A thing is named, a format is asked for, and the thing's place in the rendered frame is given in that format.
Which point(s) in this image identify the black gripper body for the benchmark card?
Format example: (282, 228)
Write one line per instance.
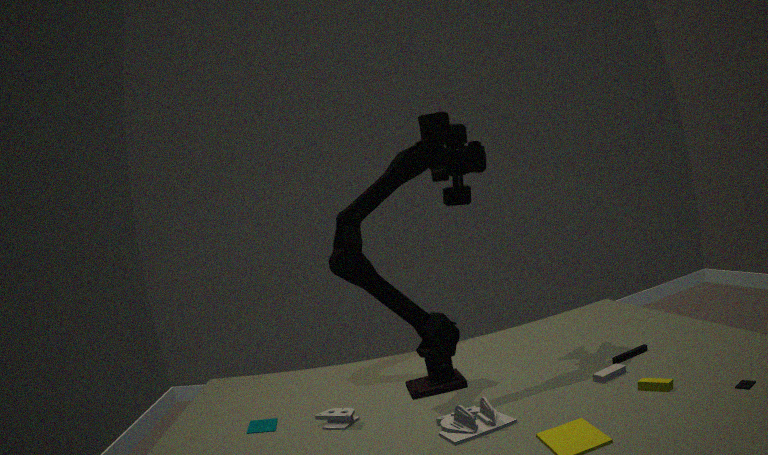
(456, 195)

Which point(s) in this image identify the yellow rectangular block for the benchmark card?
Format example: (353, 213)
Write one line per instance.
(653, 384)

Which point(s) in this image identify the teal flat plate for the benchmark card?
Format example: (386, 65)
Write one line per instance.
(266, 425)

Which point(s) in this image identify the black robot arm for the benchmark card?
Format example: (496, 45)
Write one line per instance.
(438, 333)

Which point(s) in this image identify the yellow flat rectangular plate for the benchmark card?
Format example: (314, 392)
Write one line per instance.
(577, 437)

